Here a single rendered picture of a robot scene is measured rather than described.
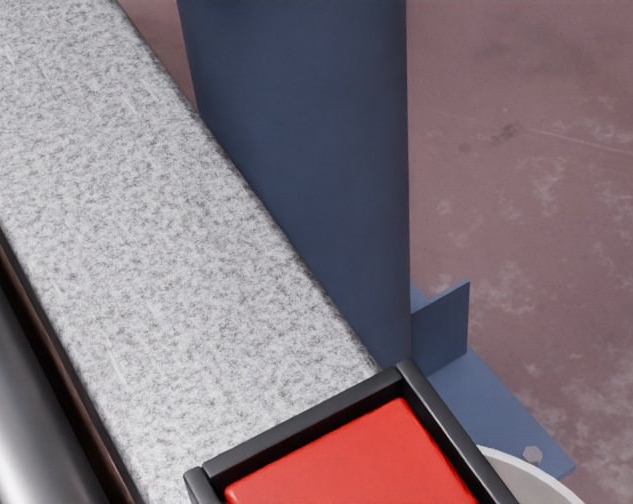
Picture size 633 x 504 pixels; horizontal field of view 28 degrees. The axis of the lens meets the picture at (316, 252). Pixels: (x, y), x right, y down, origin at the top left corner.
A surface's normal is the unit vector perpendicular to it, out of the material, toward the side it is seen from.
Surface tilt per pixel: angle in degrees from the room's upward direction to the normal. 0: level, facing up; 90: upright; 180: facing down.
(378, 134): 90
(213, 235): 0
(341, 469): 0
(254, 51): 90
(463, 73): 0
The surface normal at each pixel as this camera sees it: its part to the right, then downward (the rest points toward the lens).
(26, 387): 0.51, -0.74
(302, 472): -0.07, -0.62
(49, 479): 0.27, -0.73
